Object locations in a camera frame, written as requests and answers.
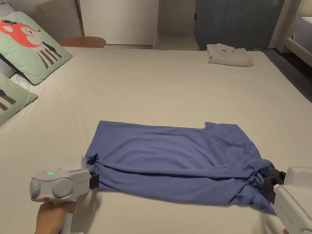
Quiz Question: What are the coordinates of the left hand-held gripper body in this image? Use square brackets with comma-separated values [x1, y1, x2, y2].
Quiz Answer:
[30, 156, 100, 234]

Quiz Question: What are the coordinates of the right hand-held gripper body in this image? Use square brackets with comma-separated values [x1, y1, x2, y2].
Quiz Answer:
[262, 166, 312, 234]

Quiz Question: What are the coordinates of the blue shirt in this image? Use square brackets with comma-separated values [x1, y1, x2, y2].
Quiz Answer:
[85, 120, 277, 215]

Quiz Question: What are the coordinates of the person's left hand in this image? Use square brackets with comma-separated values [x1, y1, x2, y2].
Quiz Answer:
[34, 201, 77, 234]

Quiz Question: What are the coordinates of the green cushion with fox print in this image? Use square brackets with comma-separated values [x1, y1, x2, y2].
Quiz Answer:
[0, 73, 38, 127]
[0, 12, 73, 86]

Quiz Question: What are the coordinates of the folded white garment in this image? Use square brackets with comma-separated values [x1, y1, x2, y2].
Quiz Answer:
[206, 43, 255, 67]

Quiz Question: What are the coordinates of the bed with beige sheet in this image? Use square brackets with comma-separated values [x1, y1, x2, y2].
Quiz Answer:
[0, 45, 312, 234]

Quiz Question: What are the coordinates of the round wooden side table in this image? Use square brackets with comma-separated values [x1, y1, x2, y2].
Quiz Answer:
[59, 36, 107, 48]

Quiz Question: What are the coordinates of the padded beige headboard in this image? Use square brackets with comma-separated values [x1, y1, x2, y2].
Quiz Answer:
[7, 0, 85, 42]

